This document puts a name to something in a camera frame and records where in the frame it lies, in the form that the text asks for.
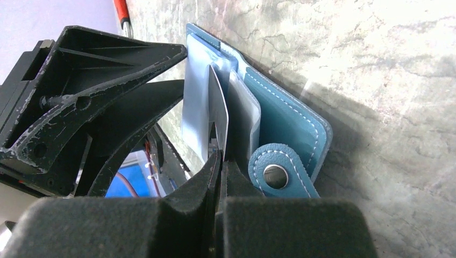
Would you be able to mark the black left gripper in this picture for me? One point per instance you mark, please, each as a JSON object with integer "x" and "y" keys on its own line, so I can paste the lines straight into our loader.
{"x": 60, "y": 85}

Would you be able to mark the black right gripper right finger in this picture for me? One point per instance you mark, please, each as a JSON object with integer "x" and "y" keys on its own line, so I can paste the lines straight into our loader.
{"x": 249, "y": 224}

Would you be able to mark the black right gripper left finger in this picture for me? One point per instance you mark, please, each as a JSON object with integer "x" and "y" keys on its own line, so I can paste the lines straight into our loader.
{"x": 178, "y": 225}

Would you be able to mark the blue card holder wallet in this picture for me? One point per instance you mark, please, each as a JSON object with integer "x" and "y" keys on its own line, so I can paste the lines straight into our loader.
{"x": 278, "y": 142}

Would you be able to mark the blue plastic crate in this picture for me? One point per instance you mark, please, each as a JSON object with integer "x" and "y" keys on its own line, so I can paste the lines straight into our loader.
{"x": 133, "y": 174}

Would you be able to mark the orange utility knife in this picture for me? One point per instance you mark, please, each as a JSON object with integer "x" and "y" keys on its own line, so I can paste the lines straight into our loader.
{"x": 123, "y": 17}

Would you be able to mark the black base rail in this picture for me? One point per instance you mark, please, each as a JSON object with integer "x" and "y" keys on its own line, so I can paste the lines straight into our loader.
{"x": 165, "y": 169}

